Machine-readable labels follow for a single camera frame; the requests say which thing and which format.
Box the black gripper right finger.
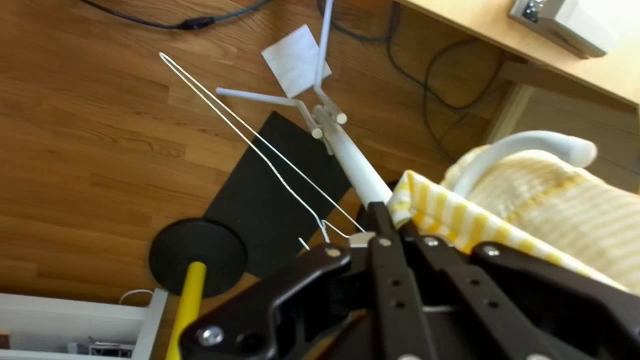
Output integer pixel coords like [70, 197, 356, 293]
[398, 222, 640, 360]

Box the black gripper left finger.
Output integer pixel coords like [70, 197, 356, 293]
[178, 203, 435, 360]

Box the yellow striped towel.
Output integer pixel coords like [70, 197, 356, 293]
[387, 147, 640, 296]

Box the black floor mat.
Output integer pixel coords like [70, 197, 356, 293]
[202, 110, 356, 281]

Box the yellow pole with black base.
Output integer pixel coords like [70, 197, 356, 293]
[146, 217, 250, 360]

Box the light wooden table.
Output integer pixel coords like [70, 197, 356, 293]
[398, 0, 640, 197]

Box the white paper sheet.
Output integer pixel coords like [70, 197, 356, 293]
[260, 22, 333, 101]

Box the white shelf unit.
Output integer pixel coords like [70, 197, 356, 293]
[0, 287, 170, 360]

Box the thin black floor cable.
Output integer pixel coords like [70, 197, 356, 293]
[316, 0, 509, 164]

